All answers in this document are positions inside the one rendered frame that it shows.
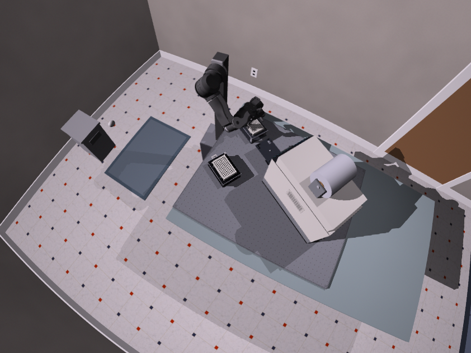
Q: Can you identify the pale grey cylinder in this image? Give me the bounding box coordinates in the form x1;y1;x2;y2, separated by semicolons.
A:
310;154;357;198

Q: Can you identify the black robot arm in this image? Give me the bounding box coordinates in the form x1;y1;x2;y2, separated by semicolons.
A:
195;59;263;133

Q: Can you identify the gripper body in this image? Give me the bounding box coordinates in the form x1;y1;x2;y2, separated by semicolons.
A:
252;109;265;120

